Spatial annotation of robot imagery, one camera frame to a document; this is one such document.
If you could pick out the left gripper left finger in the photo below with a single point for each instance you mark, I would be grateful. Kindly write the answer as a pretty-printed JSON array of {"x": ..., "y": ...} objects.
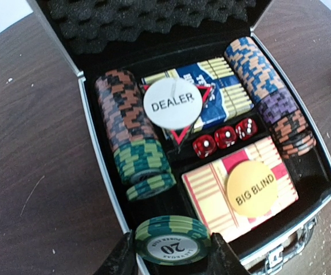
[{"x": 122, "y": 259}]

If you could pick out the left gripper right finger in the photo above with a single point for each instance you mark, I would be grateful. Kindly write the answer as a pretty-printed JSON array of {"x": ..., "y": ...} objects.
[{"x": 222, "y": 260}]

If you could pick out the green poker chip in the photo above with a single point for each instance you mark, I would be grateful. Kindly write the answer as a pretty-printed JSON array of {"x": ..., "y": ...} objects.
[{"x": 172, "y": 240}]

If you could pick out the red playing card box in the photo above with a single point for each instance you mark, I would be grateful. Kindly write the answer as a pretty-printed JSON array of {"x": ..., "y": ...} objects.
[{"x": 206, "y": 188}]

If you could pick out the yellow big blind button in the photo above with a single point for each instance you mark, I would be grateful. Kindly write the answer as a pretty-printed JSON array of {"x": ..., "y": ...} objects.
[{"x": 251, "y": 189}]

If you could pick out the red translucent die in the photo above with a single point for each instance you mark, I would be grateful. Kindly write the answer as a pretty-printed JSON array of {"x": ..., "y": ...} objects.
[
  {"x": 204, "y": 146},
  {"x": 225, "y": 137},
  {"x": 246, "y": 128}
]

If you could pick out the aluminium poker case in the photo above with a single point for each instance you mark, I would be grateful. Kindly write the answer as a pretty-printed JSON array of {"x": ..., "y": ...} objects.
[{"x": 186, "y": 39}]

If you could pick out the green chip stack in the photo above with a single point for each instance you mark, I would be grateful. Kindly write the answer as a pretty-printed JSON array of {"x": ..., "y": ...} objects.
[{"x": 143, "y": 167}]

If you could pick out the black orange chip stack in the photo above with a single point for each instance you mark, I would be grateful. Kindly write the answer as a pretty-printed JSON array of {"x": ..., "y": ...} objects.
[{"x": 292, "y": 136}]

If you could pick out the purple chip stack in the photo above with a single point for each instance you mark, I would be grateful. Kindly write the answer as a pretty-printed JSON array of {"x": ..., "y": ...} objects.
[{"x": 276, "y": 106}]

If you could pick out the black orange chip row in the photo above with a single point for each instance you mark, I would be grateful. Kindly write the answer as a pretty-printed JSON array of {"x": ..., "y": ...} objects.
[{"x": 121, "y": 104}]

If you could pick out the white dealer button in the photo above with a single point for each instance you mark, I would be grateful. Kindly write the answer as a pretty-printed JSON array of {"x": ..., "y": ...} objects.
[{"x": 172, "y": 103}]

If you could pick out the blue orange chip stack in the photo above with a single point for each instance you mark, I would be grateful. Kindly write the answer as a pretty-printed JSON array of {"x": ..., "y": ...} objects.
[{"x": 253, "y": 68}]

